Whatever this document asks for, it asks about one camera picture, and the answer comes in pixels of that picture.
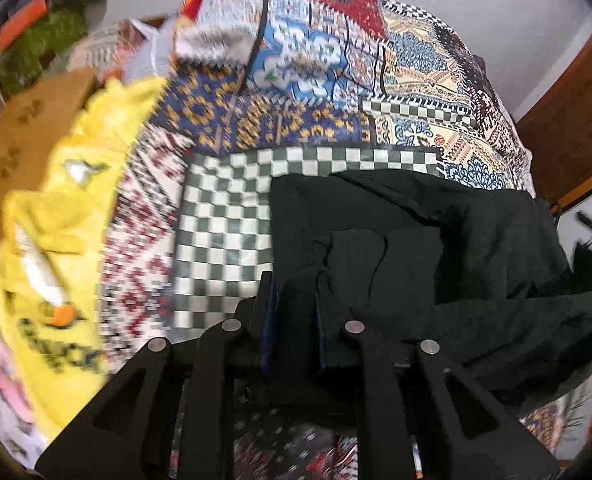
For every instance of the beige striped cloth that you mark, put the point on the beige striped cloth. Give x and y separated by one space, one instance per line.
100 45

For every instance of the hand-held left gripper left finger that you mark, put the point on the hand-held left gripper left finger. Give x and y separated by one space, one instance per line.
268 320

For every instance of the green patterned cloth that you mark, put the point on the green patterned cloth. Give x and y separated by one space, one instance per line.
50 40

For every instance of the yellow printed garment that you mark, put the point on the yellow printed garment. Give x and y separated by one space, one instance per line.
65 210

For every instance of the orange box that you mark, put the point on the orange box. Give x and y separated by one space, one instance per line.
23 20

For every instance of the wooden lap table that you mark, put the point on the wooden lap table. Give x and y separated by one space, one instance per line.
20 125

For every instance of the patchwork bedspread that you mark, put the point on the patchwork bedspread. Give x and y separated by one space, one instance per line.
301 60

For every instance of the black zip hoodie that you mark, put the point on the black zip hoodie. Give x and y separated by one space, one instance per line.
476 260

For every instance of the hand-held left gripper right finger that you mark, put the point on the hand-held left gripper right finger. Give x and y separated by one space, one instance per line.
356 355

